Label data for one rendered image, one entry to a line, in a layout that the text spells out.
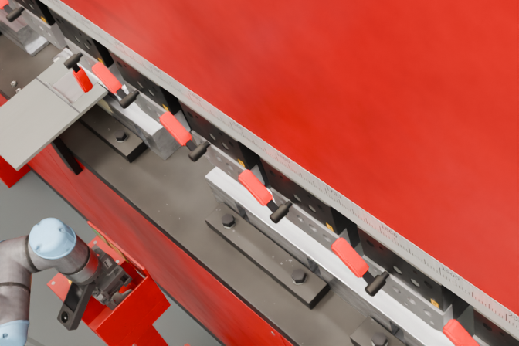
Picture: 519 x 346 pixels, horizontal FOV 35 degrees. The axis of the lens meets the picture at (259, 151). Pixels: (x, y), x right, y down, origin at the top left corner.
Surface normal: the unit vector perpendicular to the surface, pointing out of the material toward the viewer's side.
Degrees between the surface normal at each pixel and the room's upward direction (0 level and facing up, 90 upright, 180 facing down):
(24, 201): 0
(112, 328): 90
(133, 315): 90
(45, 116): 0
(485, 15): 90
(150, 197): 0
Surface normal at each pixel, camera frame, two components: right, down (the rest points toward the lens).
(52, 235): -0.29, -0.51
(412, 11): -0.69, 0.66
